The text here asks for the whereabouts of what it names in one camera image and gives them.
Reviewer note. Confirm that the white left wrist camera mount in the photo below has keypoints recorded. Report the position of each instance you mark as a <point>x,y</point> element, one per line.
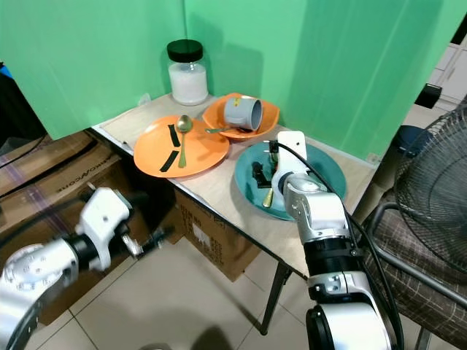
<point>106,215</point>

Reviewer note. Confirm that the large brown cardboard box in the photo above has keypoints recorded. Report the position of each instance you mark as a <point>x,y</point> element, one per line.
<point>44,182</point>

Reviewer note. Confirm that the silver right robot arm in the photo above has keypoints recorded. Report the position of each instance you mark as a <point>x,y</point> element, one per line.
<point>332,233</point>

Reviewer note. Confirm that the flat orange plate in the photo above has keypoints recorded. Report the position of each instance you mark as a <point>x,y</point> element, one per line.
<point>204,152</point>

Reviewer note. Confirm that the gold spoon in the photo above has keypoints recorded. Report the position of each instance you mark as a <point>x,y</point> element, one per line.
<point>183,137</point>

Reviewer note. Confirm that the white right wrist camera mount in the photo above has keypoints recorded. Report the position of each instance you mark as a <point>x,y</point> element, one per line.
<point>292,154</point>

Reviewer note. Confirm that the wide green backdrop panel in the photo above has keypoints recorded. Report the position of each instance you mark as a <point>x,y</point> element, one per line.
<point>336,65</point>

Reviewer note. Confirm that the small printed cardboard box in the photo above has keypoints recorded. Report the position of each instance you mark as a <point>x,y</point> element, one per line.
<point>211,233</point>

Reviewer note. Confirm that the gold fork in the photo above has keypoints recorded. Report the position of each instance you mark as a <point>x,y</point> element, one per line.
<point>268,197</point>

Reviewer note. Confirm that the long black strip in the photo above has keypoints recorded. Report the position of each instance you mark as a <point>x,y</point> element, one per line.
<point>171,160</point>

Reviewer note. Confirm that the glass jar with black lid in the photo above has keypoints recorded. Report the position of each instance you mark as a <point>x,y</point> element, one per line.
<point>187,82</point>

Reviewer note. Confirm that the orange bowl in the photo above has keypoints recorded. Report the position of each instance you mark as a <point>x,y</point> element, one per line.
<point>268,117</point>

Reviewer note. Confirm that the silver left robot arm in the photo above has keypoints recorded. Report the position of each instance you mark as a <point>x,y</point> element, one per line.
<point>36,273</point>

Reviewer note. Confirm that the grey metal spoon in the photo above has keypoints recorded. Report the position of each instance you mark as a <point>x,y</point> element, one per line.
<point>217,130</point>

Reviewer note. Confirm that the grey cup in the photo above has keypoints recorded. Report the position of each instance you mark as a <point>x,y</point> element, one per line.
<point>239,112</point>

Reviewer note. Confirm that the white drawer cabinet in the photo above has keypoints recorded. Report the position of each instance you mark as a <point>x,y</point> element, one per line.
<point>452,69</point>

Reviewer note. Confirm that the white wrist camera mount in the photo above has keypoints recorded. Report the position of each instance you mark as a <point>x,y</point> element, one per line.
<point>292,154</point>
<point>106,215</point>

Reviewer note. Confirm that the teal plate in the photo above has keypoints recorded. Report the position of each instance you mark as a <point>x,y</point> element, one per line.
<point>325,171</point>

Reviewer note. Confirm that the narrow green backdrop panel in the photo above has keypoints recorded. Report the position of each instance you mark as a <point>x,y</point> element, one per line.
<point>95,58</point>

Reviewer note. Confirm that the blue container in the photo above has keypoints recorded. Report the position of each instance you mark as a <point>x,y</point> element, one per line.
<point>417,140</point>

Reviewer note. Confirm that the black table leg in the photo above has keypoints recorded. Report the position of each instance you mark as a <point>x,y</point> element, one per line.
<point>276,299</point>

